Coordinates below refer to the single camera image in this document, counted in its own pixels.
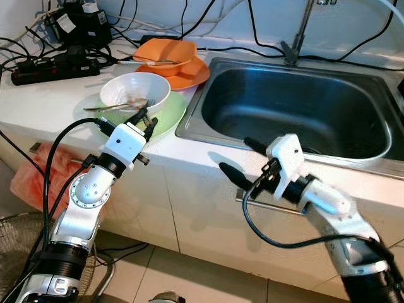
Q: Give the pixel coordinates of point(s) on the pink plastic bag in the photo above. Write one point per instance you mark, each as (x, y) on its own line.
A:
(53, 180)

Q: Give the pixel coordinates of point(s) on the orange plate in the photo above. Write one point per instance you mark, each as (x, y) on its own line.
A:
(192, 79)

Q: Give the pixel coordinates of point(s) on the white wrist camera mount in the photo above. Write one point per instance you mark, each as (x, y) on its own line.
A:
(287, 158)
(123, 145)

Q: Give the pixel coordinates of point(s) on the gold spoon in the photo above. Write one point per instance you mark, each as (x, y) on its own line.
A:
(110, 106)

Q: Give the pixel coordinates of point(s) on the orange bowl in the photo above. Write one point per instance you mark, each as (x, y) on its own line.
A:
(167, 53)

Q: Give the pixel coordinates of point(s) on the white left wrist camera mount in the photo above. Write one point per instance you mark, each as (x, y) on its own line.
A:
(123, 145)

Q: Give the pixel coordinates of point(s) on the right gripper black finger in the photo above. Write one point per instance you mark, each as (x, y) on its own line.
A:
(255, 146)
(235, 175)

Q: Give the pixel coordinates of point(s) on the black power strip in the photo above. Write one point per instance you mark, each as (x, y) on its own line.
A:
(53, 69)

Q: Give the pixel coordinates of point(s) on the black power adapter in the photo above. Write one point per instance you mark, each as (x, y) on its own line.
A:
(82, 28)

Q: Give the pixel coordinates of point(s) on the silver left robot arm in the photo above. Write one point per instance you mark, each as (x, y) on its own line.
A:
(88, 189)

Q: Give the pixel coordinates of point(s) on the grey metal faucet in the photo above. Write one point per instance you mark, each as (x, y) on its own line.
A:
(291, 53)

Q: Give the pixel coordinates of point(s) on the white bowl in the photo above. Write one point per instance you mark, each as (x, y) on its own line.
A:
(136, 88)

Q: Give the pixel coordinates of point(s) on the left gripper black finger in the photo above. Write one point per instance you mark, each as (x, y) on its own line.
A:
(151, 128)
(139, 117)

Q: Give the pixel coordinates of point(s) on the green plate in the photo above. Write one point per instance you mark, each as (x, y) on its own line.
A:
(170, 117)

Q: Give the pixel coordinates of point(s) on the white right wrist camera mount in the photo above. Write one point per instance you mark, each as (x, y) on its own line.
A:
(287, 158)

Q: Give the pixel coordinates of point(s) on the metal utensil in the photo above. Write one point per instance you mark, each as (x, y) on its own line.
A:
(148, 61)

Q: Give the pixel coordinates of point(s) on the grey metal fan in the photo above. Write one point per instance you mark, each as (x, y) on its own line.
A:
(16, 246)

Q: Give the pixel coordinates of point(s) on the stainless steel sink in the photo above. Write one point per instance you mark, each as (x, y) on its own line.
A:
(297, 113)

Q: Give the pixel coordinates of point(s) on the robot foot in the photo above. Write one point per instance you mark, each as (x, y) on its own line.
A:
(167, 297)

